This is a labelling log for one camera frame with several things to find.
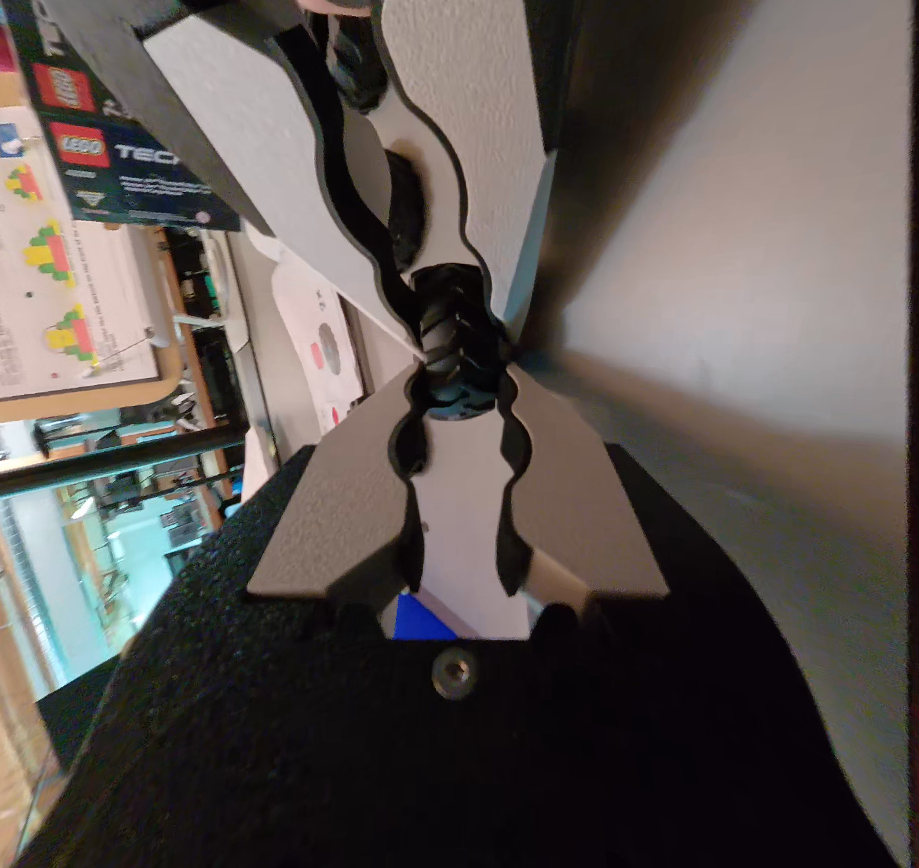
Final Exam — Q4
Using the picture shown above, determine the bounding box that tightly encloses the blue box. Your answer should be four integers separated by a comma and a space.
395, 591, 460, 641

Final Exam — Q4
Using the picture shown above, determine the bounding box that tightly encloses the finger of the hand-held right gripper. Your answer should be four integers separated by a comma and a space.
7, 0, 426, 361
379, 0, 594, 328

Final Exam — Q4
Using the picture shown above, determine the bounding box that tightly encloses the wooden board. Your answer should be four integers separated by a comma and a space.
0, 222, 189, 424

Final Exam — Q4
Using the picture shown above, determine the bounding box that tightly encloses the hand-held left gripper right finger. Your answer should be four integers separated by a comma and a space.
495, 366, 673, 621

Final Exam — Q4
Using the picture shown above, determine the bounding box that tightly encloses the white brick picture sheet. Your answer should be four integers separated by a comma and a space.
0, 103, 162, 402

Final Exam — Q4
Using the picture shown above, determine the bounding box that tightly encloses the toy wheel with red rim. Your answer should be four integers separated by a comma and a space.
411, 263, 512, 423

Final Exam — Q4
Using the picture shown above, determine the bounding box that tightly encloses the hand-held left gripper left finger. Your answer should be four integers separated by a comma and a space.
246, 364, 435, 600

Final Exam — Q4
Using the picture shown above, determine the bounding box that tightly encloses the toy instruction booklet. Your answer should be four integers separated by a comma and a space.
269, 251, 374, 440

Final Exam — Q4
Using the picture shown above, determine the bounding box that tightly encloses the black metal bar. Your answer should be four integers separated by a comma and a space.
0, 423, 249, 497

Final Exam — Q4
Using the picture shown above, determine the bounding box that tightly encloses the dark toy set box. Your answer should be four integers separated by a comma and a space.
0, 0, 241, 232

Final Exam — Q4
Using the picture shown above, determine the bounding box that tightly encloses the white desk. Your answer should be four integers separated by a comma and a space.
230, 0, 916, 868

